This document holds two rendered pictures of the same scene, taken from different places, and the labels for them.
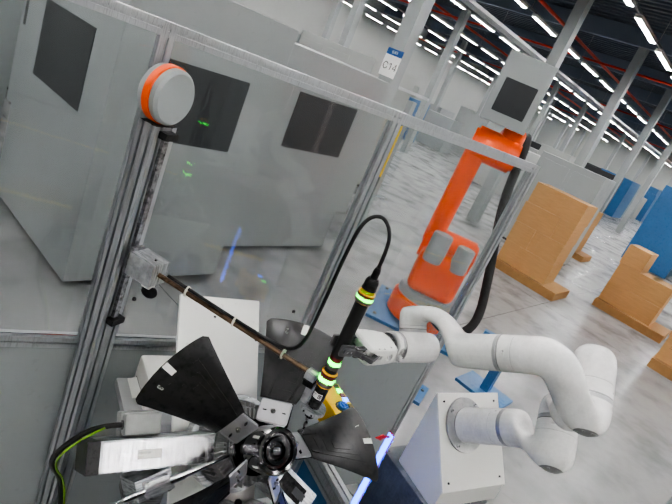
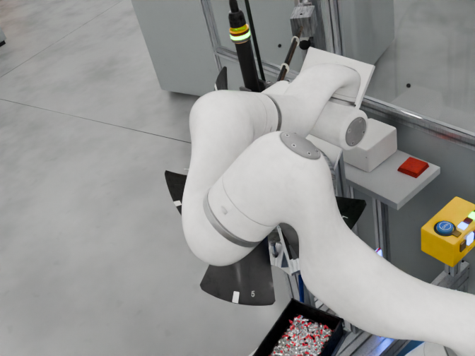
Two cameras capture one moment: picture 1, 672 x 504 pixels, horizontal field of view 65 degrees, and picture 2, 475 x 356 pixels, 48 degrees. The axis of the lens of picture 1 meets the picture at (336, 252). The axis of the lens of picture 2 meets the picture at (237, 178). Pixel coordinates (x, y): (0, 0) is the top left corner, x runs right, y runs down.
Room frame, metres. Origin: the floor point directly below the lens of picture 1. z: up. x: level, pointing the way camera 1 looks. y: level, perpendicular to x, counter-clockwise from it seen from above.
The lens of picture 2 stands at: (1.24, -1.24, 2.14)
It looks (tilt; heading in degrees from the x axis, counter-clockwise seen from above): 38 degrees down; 98
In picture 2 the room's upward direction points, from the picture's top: 15 degrees counter-clockwise
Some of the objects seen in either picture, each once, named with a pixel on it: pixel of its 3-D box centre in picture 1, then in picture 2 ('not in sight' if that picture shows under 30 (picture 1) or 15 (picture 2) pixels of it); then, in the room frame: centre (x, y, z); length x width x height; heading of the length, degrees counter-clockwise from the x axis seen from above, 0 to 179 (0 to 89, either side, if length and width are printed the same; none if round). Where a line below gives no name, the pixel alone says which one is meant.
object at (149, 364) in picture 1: (155, 381); (365, 143); (1.52, 0.40, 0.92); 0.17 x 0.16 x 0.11; 38
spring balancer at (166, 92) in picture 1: (166, 94); not in sight; (1.39, 0.58, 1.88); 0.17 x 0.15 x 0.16; 128
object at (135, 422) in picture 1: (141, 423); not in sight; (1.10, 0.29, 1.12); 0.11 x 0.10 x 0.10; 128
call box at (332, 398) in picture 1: (331, 409); (454, 232); (1.64, -0.21, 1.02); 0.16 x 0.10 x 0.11; 38
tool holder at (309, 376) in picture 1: (315, 392); not in sight; (1.18, -0.10, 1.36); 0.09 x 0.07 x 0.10; 73
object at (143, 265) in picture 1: (145, 266); (304, 20); (1.37, 0.49, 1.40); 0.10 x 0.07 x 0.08; 73
